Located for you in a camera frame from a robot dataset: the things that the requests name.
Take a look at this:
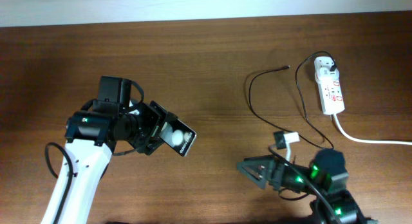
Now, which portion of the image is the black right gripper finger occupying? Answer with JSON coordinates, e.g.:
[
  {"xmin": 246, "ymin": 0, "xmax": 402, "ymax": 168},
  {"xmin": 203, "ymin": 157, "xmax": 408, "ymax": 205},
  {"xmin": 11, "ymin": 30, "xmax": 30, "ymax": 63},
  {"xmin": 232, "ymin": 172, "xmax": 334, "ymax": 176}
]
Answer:
[
  {"xmin": 242, "ymin": 155, "xmax": 277, "ymax": 168},
  {"xmin": 237, "ymin": 165, "xmax": 267, "ymax": 189}
]

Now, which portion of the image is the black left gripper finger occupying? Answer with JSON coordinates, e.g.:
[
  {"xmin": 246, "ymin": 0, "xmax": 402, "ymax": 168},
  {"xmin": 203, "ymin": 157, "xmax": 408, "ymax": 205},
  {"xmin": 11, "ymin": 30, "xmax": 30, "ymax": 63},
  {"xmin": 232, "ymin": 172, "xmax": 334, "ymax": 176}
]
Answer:
[
  {"xmin": 144, "ymin": 137, "xmax": 165, "ymax": 155},
  {"xmin": 150, "ymin": 100, "xmax": 178, "ymax": 122}
]

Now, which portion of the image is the black USB charging cable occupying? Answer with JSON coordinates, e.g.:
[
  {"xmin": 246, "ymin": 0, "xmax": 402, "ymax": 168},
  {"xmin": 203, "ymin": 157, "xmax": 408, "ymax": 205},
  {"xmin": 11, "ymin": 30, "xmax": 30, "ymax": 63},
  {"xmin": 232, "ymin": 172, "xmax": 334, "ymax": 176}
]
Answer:
[{"xmin": 247, "ymin": 50, "xmax": 338, "ymax": 151}]

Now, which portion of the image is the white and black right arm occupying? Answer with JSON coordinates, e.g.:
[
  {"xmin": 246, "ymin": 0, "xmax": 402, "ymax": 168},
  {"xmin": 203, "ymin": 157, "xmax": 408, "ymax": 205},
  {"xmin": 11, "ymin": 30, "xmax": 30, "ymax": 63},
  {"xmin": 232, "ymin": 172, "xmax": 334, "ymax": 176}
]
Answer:
[{"xmin": 236, "ymin": 149, "xmax": 379, "ymax": 224}]

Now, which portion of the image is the white USB charger plug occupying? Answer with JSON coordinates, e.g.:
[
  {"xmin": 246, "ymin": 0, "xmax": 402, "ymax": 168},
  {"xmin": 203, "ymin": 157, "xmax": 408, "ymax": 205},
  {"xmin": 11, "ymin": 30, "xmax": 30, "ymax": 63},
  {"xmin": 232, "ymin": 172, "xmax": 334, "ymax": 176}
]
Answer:
[{"xmin": 314, "ymin": 56, "xmax": 339, "ymax": 84}]

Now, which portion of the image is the white power strip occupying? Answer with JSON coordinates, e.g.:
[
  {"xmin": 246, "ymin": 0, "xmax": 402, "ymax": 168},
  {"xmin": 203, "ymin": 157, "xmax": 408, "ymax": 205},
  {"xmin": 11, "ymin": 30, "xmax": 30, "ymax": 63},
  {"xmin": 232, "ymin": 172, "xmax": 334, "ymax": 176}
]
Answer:
[{"xmin": 317, "ymin": 79, "xmax": 345, "ymax": 115}]

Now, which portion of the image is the white power strip cord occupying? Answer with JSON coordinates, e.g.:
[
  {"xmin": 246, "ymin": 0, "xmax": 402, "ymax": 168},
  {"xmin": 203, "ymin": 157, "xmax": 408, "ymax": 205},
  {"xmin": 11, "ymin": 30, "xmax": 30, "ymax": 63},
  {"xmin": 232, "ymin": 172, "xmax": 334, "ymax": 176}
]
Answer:
[{"xmin": 330, "ymin": 113, "xmax": 412, "ymax": 146}]

